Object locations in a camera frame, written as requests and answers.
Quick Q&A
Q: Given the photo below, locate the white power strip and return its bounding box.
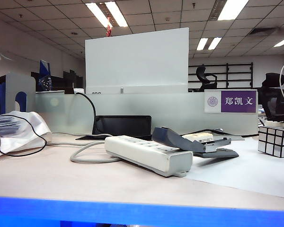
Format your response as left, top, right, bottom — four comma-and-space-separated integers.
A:
104, 135, 194, 177

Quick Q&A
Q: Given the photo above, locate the blue edge strip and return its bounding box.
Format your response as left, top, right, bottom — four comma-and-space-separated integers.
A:
0, 196, 284, 227

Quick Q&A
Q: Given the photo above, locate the black tray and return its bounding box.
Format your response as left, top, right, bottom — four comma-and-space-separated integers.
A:
75, 115, 152, 141

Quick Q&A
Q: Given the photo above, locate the frosted glass desk partition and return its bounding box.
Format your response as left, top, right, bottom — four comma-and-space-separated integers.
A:
35, 91, 259, 136

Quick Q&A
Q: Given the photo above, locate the grey stapler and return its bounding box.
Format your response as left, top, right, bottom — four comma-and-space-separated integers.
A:
151, 126, 240, 158

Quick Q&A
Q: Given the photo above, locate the white board panel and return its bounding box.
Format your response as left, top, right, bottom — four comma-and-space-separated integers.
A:
85, 27, 189, 95

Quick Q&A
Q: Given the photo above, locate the black flat pad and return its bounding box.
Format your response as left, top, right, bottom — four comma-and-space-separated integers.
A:
192, 128, 233, 136

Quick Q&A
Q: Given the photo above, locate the black office chair with armrests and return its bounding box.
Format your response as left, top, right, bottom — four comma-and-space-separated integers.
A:
188, 65, 218, 92

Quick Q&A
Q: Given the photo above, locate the black desk shelf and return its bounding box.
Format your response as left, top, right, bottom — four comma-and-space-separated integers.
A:
30, 69, 84, 92

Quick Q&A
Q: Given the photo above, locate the red hanging ornament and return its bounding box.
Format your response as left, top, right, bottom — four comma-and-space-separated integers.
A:
106, 16, 113, 38

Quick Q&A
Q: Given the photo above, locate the purple and white name plate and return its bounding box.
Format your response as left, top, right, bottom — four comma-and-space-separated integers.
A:
204, 89, 259, 114

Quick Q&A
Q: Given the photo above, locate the black shelf rack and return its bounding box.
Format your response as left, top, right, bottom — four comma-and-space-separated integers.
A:
188, 62, 254, 90

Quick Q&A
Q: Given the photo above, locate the blue pennant flag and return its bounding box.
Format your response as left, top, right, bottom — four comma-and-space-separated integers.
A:
37, 60, 53, 92

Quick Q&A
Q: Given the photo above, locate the white paper mat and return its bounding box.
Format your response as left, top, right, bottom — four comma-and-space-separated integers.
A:
186, 137, 284, 200

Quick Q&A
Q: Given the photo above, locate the white plastic bag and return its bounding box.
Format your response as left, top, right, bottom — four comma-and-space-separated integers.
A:
0, 110, 53, 160

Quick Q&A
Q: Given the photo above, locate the black mesh office chair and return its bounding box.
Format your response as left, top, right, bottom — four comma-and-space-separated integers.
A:
257, 72, 284, 123

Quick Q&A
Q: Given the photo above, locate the grey metal bookend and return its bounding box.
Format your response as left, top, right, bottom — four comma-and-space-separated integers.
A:
4, 72, 36, 113

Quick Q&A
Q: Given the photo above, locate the silver mirror cube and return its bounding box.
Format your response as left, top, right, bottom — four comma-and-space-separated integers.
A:
257, 125, 284, 158

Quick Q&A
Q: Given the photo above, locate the thick black cable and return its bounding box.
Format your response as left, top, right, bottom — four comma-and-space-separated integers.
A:
75, 92, 100, 135

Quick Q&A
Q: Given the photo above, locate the grey power strip cable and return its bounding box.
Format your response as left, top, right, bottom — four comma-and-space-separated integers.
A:
47, 132, 122, 164

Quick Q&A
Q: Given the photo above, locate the thin black cable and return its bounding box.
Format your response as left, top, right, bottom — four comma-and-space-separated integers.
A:
0, 114, 48, 157

